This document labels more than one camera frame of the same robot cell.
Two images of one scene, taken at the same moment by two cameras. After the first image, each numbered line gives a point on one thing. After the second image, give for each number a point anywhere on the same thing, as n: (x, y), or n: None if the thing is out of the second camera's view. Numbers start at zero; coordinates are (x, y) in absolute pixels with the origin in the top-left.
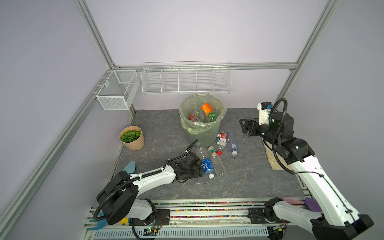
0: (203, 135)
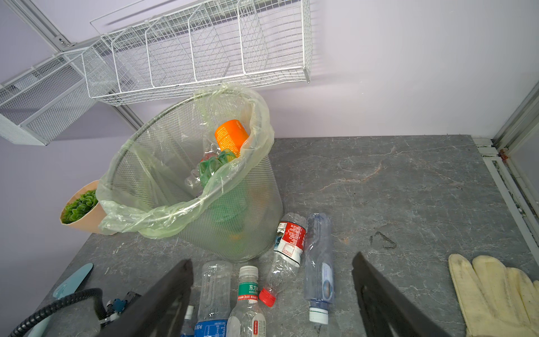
0: (196, 166)
